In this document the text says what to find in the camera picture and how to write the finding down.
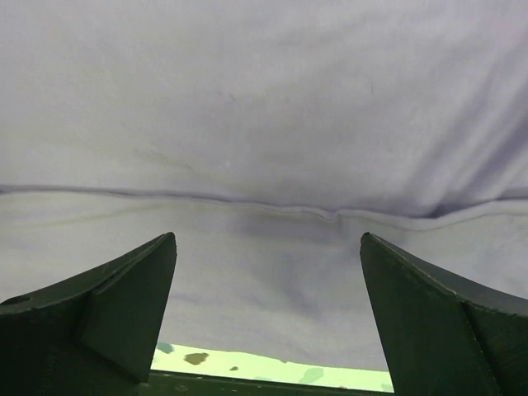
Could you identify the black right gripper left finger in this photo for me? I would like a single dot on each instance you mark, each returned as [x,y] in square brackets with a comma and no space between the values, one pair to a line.
[92,334]

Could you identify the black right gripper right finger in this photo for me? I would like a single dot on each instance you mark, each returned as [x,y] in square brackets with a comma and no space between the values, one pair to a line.
[441,333]

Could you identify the purple t shirt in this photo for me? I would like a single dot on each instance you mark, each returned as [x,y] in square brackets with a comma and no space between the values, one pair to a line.
[268,136]

